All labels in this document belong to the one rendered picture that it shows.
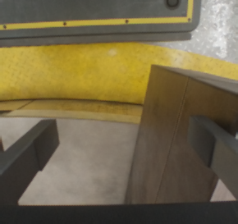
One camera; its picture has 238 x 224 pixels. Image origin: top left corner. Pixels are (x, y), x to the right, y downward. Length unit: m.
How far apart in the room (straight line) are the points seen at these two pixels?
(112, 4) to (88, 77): 0.41
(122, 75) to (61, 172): 0.47
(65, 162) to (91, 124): 0.17
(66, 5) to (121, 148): 0.44
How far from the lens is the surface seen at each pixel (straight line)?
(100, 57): 0.80
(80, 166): 0.63
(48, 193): 0.73
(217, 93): 0.17
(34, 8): 0.54
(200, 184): 0.19
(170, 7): 0.51
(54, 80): 0.87
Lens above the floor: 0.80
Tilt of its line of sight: 73 degrees down
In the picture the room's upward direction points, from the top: 179 degrees counter-clockwise
